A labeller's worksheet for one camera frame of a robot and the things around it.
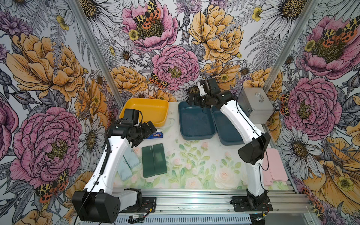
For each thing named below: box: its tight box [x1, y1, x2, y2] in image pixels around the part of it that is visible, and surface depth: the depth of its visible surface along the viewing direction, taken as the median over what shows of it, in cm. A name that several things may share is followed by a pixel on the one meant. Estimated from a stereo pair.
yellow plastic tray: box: [119, 97, 169, 128], surface depth 121 cm
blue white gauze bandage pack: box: [146, 130, 164, 139], surface depth 102 cm
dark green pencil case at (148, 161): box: [141, 145, 156, 179], surface depth 90 cm
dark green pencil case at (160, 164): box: [152, 142, 168, 176], surface depth 91 cm
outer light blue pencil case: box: [117, 157, 134, 182], surface depth 86 cm
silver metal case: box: [237, 87, 275, 125], surface depth 105 cm
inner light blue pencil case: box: [122, 147, 141, 169], surface depth 90 cm
